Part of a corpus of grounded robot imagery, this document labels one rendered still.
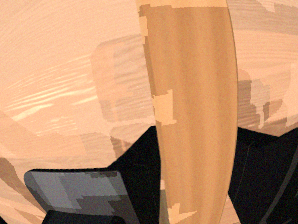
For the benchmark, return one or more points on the brown wooden post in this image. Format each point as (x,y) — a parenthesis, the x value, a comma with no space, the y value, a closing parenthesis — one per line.
(164,216)

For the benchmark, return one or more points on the wooden rail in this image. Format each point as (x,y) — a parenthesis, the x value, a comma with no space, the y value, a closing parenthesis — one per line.
(193,80)

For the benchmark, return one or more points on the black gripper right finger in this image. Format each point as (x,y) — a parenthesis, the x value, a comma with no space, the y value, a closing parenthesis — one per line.
(263,165)

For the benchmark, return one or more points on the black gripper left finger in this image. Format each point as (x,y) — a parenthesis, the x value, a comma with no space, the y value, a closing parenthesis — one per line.
(128,188)

